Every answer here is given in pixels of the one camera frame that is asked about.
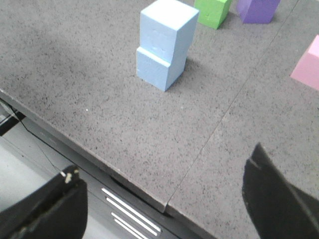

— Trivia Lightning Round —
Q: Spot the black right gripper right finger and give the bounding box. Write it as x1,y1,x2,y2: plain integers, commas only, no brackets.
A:
242,143,319,239

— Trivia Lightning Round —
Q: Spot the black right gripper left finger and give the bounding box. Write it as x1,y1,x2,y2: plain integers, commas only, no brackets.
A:
0,165,88,239

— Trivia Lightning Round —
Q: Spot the textured light blue foam cube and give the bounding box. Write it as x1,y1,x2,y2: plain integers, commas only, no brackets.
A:
136,47,187,92

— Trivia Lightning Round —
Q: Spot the pink foam cube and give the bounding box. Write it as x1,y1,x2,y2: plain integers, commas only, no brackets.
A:
290,35,319,91

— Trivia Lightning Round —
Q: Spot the purple foam cube right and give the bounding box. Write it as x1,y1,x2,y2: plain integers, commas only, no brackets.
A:
236,0,280,24

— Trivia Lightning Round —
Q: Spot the green foam cube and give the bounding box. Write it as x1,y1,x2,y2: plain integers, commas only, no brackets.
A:
194,0,232,29

